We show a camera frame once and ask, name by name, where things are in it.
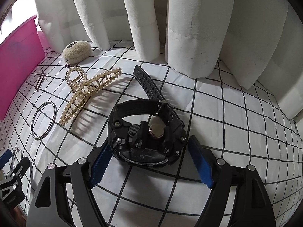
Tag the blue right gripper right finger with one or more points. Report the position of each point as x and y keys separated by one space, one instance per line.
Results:
x=203 y=160

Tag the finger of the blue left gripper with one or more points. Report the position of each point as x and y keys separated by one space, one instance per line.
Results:
x=21 y=168
x=5 y=158

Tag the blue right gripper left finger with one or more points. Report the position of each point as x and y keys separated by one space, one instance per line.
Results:
x=99 y=164

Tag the large silver bangle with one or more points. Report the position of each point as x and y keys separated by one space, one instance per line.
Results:
x=43 y=120

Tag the black digital wrist watch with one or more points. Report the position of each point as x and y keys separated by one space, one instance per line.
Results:
x=146 y=144

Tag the pearl hair claw clip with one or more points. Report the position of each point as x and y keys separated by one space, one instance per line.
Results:
x=83 y=88

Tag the white black grid tablecloth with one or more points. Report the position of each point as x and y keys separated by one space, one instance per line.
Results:
x=241 y=126

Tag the dark rectangular hair clip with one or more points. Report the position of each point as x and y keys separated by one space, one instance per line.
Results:
x=41 y=78

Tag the pink plastic storage bin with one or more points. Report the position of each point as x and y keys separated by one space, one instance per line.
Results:
x=21 y=52

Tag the beige fluffy pouch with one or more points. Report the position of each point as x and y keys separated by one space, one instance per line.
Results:
x=76 y=52

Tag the white curtain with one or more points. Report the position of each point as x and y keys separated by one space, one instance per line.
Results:
x=259 y=40

